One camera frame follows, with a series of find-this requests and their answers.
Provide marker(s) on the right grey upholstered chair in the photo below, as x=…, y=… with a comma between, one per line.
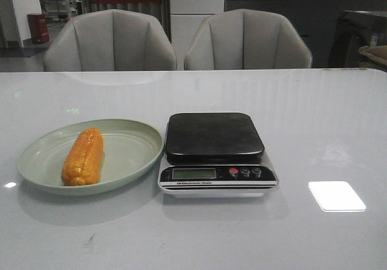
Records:
x=247, y=39

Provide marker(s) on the left grey upholstered chair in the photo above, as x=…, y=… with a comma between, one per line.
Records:
x=111, y=40

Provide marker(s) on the grey upholstered chair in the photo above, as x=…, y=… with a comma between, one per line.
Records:
x=247, y=39
x=111, y=40

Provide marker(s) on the red trash bin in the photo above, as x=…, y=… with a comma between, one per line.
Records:
x=38, y=28

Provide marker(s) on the dark grey counter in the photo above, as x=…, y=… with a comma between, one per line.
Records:
x=315, y=20

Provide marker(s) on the light green round plate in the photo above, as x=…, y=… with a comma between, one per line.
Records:
x=131, y=148

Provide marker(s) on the dark armchair with cushion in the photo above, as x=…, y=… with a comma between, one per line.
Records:
x=355, y=29

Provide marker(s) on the white drawer cabinet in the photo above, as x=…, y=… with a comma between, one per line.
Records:
x=185, y=18

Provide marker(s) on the orange corn cob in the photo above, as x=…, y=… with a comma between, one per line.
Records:
x=83, y=162

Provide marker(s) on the black silver kitchen scale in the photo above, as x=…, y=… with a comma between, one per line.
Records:
x=215, y=155

